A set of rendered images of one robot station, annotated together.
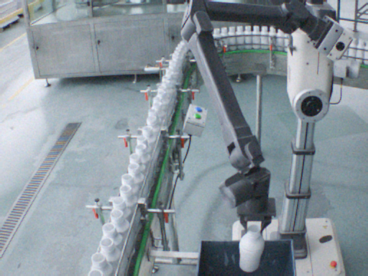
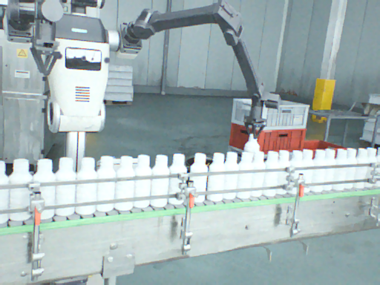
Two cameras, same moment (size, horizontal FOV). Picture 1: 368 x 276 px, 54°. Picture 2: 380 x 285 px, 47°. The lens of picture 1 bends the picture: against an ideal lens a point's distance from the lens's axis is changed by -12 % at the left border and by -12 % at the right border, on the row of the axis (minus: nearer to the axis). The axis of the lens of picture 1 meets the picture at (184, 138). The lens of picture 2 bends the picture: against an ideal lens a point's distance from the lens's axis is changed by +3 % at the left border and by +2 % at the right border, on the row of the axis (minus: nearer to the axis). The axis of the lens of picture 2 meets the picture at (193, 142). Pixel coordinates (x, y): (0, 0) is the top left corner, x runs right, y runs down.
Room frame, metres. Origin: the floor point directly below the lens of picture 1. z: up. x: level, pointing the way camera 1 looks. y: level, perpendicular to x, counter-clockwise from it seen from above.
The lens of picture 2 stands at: (2.23, 1.24, 1.50)
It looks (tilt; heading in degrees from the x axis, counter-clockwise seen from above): 12 degrees down; 232
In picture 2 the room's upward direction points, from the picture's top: 6 degrees clockwise
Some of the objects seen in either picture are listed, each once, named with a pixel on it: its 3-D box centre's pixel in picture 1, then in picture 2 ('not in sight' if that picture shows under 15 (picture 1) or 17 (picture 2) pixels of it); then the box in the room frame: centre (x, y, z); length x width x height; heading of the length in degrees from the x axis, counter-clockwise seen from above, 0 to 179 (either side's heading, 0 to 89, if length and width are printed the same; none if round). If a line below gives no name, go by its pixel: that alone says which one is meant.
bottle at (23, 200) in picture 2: (170, 88); (20, 189); (1.89, 0.05, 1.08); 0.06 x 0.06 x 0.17
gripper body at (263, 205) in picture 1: (256, 200); (256, 113); (0.77, -0.17, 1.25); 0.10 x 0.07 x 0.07; 81
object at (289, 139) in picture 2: not in sight; (266, 136); (-0.80, -1.52, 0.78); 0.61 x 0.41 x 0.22; 178
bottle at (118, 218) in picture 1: (121, 233); (304, 171); (0.85, 0.20, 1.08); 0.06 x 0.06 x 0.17
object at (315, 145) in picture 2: not in sight; (312, 154); (-1.51, -1.51, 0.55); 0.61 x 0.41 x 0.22; 174
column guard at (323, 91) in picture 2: not in sight; (322, 100); (-7.23, -5.67, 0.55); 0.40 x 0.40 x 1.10; 82
